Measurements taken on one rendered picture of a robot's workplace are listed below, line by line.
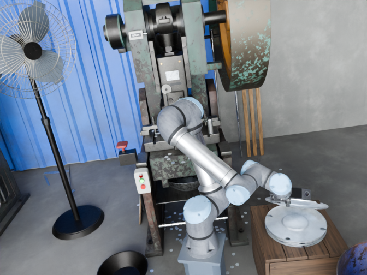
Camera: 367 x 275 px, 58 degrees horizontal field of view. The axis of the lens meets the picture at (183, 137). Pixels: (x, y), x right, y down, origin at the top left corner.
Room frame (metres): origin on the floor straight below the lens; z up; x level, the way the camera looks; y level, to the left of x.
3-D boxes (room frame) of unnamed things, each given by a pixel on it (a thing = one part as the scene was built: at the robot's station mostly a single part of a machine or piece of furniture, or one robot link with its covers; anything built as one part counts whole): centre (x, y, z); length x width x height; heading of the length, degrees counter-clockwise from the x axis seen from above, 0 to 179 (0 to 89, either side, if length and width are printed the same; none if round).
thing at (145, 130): (1.93, 0.18, 0.76); 0.17 x 0.06 x 0.10; 88
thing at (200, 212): (1.16, -0.02, 0.62); 0.13 x 0.12 x 0.14; 139
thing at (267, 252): (1.30, -0.49, 0.18); 0.40 x 0.38 x 0.35; 176
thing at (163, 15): (1.93, 0.01, 1.27); 0.21 x 0.12 x 0.34; 178
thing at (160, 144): (1.93, 0.01, 0.68); 0.45 x 0.30 x 0.06; 88
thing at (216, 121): (1.92, -0.16, 0.76); 0.17 x 0.06 x 0.10; 88
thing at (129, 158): (1.70, 0.33, 0.62); 0.10 x 0.06 x 0.20; 88
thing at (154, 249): (2.07, 0.27, 0.45); 0.92 x 0.12 x 0.90; 178
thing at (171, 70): (1.88, 0.01, 1.04); 0.17 x 0.15 x 0.30; 178
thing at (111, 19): (1.95, 0.26, 1.31); 0.22 x 0.12 x 0.22; 178
